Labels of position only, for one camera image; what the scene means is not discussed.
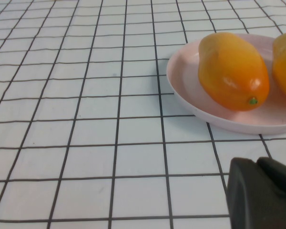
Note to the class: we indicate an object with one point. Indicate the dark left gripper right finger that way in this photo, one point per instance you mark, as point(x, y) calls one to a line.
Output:
point(281, 179)

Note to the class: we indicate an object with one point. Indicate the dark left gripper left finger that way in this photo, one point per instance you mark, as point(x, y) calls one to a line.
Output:
point(252, 207)

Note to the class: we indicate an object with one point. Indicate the pink round plate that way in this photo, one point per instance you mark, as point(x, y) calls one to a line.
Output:
point(186, 78)

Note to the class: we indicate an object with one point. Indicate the orange plastic mango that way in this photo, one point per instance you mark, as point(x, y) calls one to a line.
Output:
point(231, 71)

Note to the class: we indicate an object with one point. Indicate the white black-grid tablecloth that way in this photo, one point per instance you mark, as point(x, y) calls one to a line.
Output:
point(85, 119)

